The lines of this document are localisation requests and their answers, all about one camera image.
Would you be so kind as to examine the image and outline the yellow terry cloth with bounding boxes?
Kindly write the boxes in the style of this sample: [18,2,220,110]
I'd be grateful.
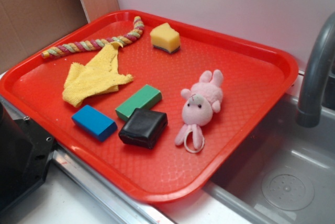
[62,42,133,108]

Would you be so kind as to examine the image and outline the multicolored twisted rope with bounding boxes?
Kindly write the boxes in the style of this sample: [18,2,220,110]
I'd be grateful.
[41,16,145,60]

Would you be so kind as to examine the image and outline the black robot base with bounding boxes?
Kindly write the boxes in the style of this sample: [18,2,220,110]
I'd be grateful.
[1,104,56,214]

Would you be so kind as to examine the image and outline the red plastic tray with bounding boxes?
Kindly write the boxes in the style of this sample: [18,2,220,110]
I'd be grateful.
[1,10,298,203]

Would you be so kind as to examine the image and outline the green rectangular block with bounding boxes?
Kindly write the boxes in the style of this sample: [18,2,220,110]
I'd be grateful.
[115,84,162,121]

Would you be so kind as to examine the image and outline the pink plush bunny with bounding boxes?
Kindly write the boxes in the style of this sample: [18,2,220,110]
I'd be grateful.
[174,70,224,154]

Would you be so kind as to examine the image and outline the black square pouch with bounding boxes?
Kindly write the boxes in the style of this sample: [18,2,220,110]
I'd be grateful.
[118,108,168,149]

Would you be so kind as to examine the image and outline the yellow sponge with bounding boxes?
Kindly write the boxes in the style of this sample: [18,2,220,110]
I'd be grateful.
[150,23,181,54]

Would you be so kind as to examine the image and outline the blue rectangular block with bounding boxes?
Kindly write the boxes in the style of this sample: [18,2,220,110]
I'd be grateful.
[71,105,118,142]

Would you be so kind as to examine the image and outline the grey sink basin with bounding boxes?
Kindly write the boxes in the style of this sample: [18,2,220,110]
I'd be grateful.
[204,95,334,223]

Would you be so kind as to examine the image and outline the grey faucet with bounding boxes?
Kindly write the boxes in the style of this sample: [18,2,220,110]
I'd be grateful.
[296,14,334,128]

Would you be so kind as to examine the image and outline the brown cardboard panel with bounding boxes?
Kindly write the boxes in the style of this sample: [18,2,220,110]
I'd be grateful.
[1,0,119,73]

